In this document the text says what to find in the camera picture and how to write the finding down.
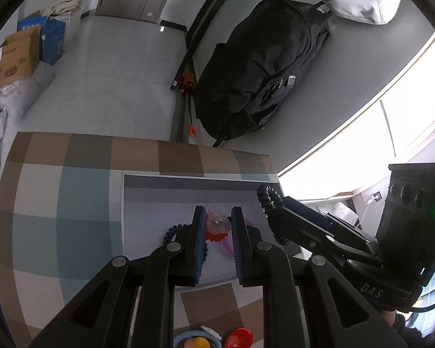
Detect red round hair clip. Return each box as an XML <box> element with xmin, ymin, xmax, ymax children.
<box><xmin>205</xmin><ymin>206</ymin><xmax>232</xmax><ymax>242</ymax></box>

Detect blue ring with plush charms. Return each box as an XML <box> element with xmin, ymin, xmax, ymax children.
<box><xmin>173</xmin><ymin>325</ymin><xmax>223</xmax><ymax>348</ymax></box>

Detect grey cardboard box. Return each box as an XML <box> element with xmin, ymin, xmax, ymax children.
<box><xmin>121</xmin><ymin>173</ymin><xmax>306</xmax><ymax>292</ymax></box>

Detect black backpack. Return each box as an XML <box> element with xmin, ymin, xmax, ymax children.
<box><xmin>193</xmin><ymin>0</ymin><xmax>332</xmax><ymax>146</ymax></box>

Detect checkered table cloth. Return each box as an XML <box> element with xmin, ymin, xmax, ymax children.
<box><xmin>0</xmin><ymin>132</ymin><xmax>277</xmax><ymax>347</ymax></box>

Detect white plastic bags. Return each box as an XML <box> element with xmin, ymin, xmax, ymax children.
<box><xmin>0</xmin><ymin>62</ymin><xmax>55</xmax><ymax>141</ymax></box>

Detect blue cardboard box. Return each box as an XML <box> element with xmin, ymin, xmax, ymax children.
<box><xmin>17</xmin><ymin>16</ymin><xmax>66</xmax><ymax>65</ymax></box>

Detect brown cardboard box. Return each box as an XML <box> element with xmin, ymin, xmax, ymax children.
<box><xmin>0</xmin><ymin>26</ymin><xmax>40</xmax><ymax>87</ymax></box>

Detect cream tote bag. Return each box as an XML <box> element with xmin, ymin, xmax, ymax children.
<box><xmin>41</xmin><ymin>0</ymin><xmax>81</xmax><ymax>17</ymax></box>

